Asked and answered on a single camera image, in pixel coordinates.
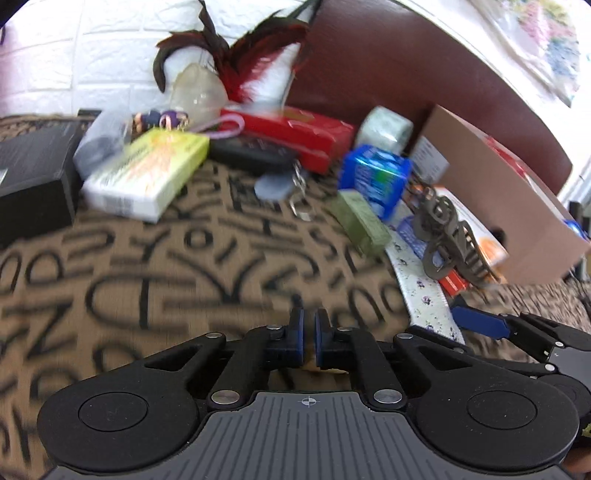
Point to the long red box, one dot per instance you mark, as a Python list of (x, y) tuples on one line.
[(295, 134)]

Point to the floral printed cloth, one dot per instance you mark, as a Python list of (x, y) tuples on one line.
[(540, 41)]

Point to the yellow-green and white box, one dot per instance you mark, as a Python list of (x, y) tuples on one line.
[(147, 175)]

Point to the orange and white medicine box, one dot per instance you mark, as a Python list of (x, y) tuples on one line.
[(489, 244)]

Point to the translucent plastic cup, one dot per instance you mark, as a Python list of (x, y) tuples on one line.
[(198, 94)]

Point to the small red box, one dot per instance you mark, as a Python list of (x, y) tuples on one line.
[(455, 282)]

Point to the black box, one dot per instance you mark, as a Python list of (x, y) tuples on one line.
[(37, 180)]

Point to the clear tape roll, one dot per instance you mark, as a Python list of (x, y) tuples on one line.
[(383, 129)]

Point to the dark brown headboard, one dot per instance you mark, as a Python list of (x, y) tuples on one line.
[(392, 60)]

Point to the grey oval tag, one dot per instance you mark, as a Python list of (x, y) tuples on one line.
[(274, 187)]

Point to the black car key remote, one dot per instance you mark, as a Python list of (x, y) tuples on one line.
[(251, 154)]

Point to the cardboard box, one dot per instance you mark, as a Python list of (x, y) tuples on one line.
[(508, 198)]

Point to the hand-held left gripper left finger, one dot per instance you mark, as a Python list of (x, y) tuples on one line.
[(298, 334)]

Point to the blue medicine box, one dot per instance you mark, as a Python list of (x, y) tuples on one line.
[(411, 233)]

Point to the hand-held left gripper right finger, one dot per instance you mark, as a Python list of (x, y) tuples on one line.
[(322, 337)]

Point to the dark red feather bunch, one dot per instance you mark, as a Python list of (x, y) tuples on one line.
[(258, 55)]

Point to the small olive green box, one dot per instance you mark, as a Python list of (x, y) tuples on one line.
[(362, 224)]

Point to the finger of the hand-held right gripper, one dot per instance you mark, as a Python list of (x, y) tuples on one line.
[(480, 321)]

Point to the blue gum box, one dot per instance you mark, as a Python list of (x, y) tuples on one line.
[(374, 177)]

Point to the grey hair claw clip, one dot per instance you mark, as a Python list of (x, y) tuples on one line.
[(443, 230)]

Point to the clear plastic bag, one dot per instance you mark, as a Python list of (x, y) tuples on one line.
[(99, 143)]

